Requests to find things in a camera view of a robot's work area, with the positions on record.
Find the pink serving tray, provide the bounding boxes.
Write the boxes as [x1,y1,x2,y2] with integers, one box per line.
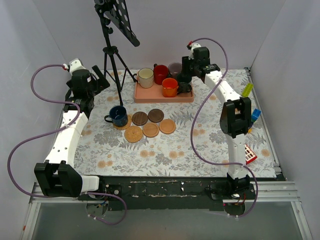
[134,79,194,104]

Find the floral table mat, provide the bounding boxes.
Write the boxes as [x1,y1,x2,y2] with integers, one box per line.
[48,68,278,178]

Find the dark blue mug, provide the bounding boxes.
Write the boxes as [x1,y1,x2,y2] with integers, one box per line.
[104,105,129,127]

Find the toy brick car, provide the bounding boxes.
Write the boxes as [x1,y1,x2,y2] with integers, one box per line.
[241,83,254,98]

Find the red toy brick window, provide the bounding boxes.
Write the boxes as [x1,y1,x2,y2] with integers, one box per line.
[244,144,258,165]

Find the black music stand tripod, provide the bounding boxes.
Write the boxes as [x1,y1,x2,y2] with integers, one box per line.
[94,0,140,106]

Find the grey lilac mug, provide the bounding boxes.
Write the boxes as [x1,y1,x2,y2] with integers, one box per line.
[168,62,182,79]

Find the dark green mug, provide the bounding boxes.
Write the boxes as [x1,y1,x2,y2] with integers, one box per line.
[176,73,192,95]

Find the cream enamel mug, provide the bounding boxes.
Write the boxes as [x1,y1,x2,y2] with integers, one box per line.
[133,68,154,89]

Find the orange mug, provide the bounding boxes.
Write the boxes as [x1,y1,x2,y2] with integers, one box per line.
[162,77,179,98]

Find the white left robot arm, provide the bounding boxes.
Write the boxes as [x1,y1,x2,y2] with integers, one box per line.
[34,58,110,200]

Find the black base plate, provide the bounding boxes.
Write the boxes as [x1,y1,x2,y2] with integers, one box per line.
[73,176,278,211]

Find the woven cork coaster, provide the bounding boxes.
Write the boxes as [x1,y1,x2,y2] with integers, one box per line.
[113,114,132,131]
[124,126,143,143]

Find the red mug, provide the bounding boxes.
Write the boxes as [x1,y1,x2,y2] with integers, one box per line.
[153,63,170,85]

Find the blue green toy bricks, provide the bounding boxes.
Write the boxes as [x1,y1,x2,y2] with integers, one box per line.
[248,108,261,133]

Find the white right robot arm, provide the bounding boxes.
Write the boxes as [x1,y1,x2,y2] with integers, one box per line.
[177,40,252,199]

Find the light wooden coaster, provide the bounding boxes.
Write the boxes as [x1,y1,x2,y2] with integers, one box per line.
[142,122,160,138]
[159,119,176,135]

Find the dark wooden coaster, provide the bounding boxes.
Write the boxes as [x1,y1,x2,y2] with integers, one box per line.
[131,111,148,126]
[147,108,164,123]

